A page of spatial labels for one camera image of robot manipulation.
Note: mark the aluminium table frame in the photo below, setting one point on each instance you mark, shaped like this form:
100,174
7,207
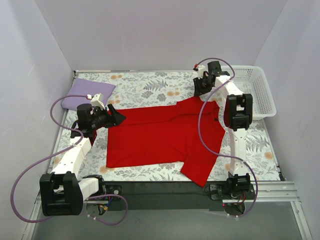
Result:
275,213

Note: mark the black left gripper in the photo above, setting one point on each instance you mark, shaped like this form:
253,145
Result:
110,117

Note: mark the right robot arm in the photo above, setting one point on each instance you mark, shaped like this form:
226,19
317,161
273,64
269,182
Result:
237,117

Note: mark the floral table mat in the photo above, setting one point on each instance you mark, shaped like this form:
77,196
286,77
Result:
160,88

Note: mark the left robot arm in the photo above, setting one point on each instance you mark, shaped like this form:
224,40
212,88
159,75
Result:
62,191

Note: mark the folded lilac t shirt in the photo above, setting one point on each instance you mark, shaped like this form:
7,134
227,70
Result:
86,87

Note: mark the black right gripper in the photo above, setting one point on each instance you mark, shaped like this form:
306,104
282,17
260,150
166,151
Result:
200,83

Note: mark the white plastic basket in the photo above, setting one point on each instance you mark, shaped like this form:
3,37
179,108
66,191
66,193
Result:
252,80

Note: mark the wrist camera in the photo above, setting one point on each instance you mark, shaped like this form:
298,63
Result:
96,100
201,70

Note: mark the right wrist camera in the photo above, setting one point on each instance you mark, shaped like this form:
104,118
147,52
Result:
201,70

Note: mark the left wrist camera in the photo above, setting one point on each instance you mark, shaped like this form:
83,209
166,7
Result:
96,100

